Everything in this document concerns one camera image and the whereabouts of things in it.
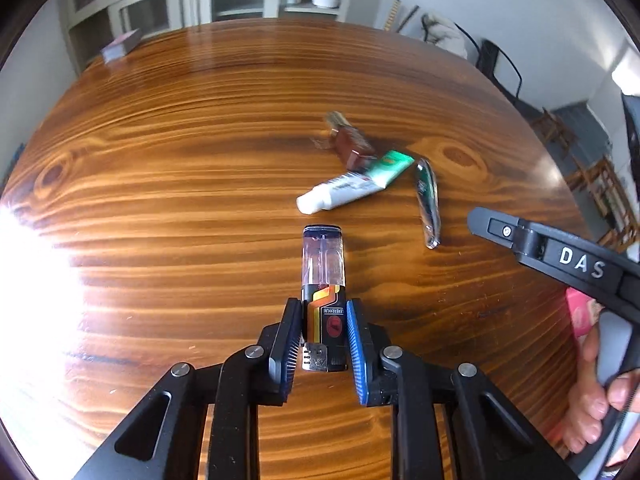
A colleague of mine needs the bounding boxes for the pink box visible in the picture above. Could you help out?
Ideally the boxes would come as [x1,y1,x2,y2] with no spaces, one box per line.
[565,287,609,339]

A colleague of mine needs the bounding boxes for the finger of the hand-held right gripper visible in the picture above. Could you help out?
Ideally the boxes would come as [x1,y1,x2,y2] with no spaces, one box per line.
[467,206,526,261]

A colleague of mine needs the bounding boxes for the dark stick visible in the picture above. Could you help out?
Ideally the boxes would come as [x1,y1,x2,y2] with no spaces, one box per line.
[397,5,421,34]

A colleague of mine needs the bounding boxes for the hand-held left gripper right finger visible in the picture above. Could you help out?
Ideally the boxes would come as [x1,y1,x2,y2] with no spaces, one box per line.
[345,298,568,480]

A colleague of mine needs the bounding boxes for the black lighter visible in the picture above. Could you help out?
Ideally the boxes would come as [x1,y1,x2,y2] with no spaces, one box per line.
[300,225,350,374]

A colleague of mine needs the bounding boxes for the black metal chair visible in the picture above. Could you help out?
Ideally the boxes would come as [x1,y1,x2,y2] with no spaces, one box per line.
[477,39,524,102]

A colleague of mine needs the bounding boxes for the white jacket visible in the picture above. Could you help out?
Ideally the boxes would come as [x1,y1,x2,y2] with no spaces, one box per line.
[420,12,471,59]

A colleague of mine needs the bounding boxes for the black cable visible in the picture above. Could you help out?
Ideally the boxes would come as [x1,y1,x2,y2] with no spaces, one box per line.
[597,370,640,472]

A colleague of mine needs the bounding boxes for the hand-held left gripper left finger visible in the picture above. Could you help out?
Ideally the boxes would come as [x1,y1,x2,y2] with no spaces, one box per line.
[75,297,305,480]

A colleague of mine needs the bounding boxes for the person's right hand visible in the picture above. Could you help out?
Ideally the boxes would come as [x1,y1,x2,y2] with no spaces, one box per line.
[562,327,638,456]

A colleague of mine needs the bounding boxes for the small white tube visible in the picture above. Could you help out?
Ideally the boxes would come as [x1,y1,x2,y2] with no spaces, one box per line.
[296,150,416,213]

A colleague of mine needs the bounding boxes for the small brown case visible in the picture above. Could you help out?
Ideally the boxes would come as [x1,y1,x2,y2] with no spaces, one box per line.
[325,111,379,171]

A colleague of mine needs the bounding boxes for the wooden chair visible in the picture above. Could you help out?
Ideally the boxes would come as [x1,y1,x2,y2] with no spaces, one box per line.
[567,155,637,252]
[532,107,577,149]

